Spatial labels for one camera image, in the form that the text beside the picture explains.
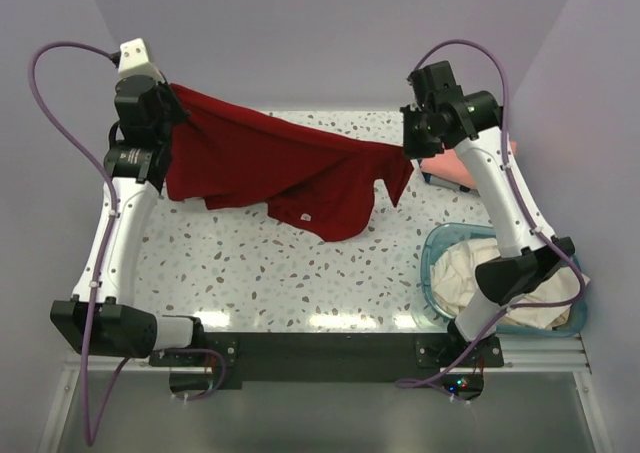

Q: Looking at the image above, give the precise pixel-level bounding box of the cream t shirt in basket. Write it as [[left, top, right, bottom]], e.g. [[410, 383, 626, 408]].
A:
[[430, 237, 580, 330]]

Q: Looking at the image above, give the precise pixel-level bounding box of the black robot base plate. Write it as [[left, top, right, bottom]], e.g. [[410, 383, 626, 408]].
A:
[[148, 326, 502, 399]]

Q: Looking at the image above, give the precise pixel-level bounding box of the aluminium frame rail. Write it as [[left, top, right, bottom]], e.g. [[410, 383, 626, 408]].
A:
[[62, 335, 590, 373]]

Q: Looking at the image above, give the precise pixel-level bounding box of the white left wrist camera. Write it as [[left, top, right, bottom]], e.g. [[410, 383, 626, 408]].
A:
[[117, 38, 165, 82]]

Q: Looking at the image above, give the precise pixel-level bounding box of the teal plastic laundry basket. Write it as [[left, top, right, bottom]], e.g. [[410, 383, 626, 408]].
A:
[[421, 223, 588, 337]]

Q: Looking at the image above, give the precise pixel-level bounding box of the folded salmon pink t shirt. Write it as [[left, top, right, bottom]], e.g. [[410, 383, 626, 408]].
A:
[[419, 136, 520, 194]]

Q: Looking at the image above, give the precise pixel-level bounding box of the red t shirt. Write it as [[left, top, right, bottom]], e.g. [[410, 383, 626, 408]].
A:
[[166, 84, 414, 242]]

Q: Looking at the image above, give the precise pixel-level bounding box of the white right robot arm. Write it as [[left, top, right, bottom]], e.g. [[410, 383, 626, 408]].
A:
[[400, 61, 575, 366]]

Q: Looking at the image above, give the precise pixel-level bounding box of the folded blue t shirt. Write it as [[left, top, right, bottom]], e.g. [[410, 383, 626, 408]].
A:
[[422, 172, 478, 195]]

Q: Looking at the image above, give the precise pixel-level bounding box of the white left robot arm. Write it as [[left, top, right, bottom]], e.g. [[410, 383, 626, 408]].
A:
[[50, 75, 207, 365]]

